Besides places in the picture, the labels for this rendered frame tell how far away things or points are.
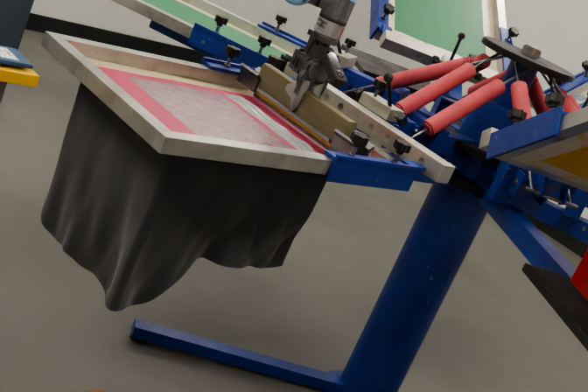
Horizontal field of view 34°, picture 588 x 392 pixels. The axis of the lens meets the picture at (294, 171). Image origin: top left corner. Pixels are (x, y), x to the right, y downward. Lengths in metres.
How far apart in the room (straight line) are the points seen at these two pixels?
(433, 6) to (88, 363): 1.97
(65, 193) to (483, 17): 2.21
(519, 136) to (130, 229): 0.93
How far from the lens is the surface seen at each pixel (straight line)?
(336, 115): 2.43
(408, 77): 3.11
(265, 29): 3.61
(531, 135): 2.29
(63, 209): 2.45
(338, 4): 2.47
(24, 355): 2.98
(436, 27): 3.89
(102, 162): 2.29
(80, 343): 3.13
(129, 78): 2.40
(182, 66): 2.59
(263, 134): 2.37
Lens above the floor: 1.56
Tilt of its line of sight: 16 degrees down
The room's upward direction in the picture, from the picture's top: 23 degrees clockwise
